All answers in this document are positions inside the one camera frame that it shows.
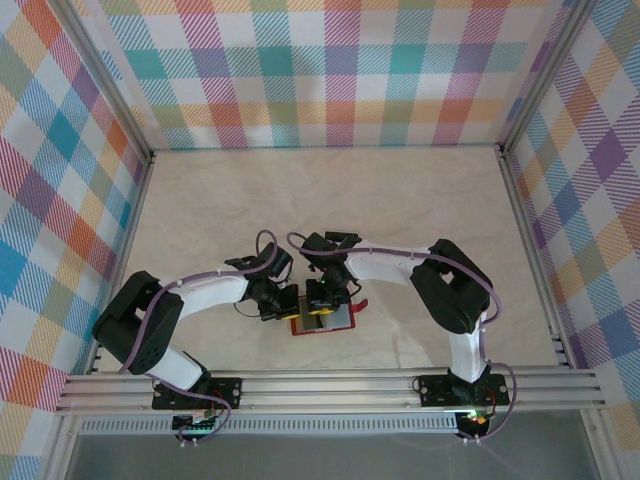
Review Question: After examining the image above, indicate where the red leather card holder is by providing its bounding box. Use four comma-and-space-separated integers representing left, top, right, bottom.
290, 298, 370, 337

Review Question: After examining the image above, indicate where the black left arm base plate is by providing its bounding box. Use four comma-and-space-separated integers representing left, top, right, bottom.
152, 377, 244, 412

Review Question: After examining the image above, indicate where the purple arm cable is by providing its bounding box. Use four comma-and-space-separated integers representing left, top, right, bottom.
286, 230, 521, 444
117, 228, 280, 448

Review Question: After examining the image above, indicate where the aluminium mounting rail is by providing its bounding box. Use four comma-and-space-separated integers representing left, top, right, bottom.
54, 368, 606, 416

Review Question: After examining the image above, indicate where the aluminium frame post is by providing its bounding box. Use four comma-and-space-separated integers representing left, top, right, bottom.
499, 0, 596, 154
58, 0, 156, 159

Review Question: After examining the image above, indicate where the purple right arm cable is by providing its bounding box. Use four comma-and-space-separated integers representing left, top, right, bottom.
286, 230, 521, 444

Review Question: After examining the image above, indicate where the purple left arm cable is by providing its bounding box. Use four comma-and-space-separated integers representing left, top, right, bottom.
117, 228, 280, 448

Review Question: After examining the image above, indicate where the aluminium side rail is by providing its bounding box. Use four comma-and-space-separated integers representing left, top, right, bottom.
87, 152, 157, 375
497, 147, 574, 370

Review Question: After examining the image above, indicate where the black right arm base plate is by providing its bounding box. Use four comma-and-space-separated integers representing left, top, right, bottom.
418, 374, 511, 407

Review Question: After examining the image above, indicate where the grey slotted cable duct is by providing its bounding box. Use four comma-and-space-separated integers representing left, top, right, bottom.
79, 418, 459, 435

